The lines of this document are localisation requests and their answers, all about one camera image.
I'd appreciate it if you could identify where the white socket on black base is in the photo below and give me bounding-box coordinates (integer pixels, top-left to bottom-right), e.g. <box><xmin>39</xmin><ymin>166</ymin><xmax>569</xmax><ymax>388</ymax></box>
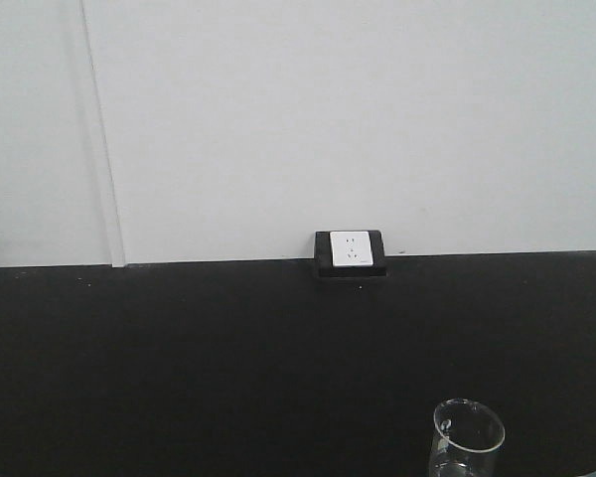
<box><xmin>313</xmin><ymin>230</ymin><xmax>387</xmax><ymax>281</ymax></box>

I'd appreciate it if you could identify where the clear glass beaker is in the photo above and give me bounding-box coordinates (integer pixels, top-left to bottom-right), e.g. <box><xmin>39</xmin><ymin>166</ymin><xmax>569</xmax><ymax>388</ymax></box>
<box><xmin>427</xmin><ymin>398</ymin><xmax>506</xmax><ymax>477</ymax></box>

